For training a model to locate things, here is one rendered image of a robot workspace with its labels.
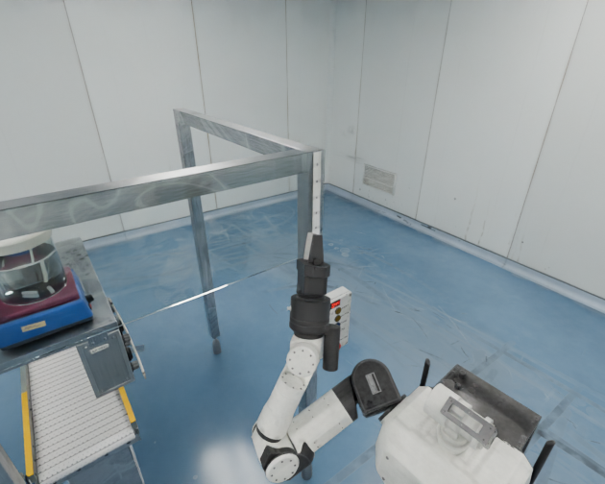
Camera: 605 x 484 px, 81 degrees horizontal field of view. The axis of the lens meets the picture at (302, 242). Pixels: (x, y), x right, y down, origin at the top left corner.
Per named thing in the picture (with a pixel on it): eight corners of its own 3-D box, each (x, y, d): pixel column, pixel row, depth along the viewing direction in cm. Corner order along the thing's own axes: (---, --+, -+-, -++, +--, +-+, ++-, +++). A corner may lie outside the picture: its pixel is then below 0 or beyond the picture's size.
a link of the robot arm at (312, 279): (326, 258, 84) (323, 307, 85) (285, 257, 82) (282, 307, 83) (341, 267, 72) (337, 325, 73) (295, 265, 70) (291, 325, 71)
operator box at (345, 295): (348, 343, 146) (351, 292, 134) (316, 362, 137) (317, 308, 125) (338, 335, 150) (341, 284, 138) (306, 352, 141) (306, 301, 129)
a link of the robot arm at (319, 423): (268, 450, 92) (337, 398, 96) (284, 497, 81) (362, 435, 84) (245, 426, 87) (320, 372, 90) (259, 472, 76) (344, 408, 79)
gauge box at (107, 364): (135, 380, 105) (119, 328, 96) (96, 399, 99) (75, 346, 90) (118, 338, 120) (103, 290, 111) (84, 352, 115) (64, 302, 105)
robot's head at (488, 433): (458, 399, 72) (453, 389, 67) (501, 428, 67) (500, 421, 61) (442, 425, 71) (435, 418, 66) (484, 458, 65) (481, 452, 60)
